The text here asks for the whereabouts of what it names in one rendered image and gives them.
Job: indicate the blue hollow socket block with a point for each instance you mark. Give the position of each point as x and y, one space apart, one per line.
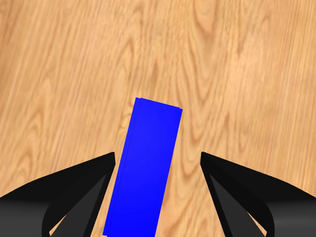
145 160

